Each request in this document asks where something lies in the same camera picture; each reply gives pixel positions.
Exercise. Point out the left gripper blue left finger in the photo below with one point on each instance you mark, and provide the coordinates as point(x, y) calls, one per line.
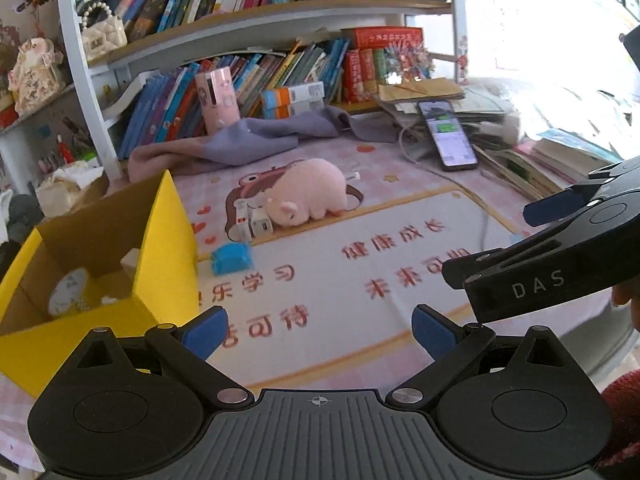
point(184, 351)

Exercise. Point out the pink floral figurine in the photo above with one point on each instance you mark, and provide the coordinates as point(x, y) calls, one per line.
point(35, 77)

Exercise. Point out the white charger plug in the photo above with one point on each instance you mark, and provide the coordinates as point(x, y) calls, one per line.
point(260, 223)

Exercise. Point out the blue tissue pack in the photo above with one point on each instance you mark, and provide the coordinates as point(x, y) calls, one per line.
point(231, 258)

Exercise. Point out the purple pink cloth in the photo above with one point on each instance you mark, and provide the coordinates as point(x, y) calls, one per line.
point(253, 139)

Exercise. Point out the yellow cardboard box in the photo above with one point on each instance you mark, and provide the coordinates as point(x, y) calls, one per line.
point(147, 215)

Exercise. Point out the white staples box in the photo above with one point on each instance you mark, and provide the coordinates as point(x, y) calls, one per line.
point(243, 232)

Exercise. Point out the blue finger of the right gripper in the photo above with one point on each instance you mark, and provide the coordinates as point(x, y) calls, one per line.
point(468, 271)
point(553, 207)

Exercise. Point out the black smartphone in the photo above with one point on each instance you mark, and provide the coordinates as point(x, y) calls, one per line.
point(453, 147)

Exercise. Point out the cream eraser block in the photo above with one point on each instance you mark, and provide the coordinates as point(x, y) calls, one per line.
point(129, 263)

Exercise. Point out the pink cartoon desk mat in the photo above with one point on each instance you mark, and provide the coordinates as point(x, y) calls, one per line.
point(329, 305)

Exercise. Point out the pink plush pig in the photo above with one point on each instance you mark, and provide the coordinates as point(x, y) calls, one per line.
point(309, 190)

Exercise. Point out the white bookshelf frame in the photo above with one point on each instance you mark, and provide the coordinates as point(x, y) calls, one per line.
point(265, 26)

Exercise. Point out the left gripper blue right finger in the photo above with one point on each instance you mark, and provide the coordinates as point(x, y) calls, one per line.
point(456, 351)

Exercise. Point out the orange blue white box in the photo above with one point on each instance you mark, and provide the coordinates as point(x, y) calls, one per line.
point(285, 102)

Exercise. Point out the tissue box with tissues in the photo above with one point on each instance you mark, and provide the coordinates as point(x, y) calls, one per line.
point(71, 188)

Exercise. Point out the pile of papers and books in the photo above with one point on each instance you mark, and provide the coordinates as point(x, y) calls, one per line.
point(539, 141)

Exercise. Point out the cream quilted handbag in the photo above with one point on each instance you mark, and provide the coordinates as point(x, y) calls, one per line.
point(103, 36)

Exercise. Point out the brown envelope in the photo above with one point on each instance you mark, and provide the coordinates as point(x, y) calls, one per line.
point(420, 90)

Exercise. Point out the yellow tape roll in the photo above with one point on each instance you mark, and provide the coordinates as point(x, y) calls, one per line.
point(72, 295)

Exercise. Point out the pink cylinder device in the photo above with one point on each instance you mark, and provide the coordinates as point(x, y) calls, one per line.
point(219, 106)

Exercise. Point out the red dictionary book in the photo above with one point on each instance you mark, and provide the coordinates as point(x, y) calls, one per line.
point(380, 37)

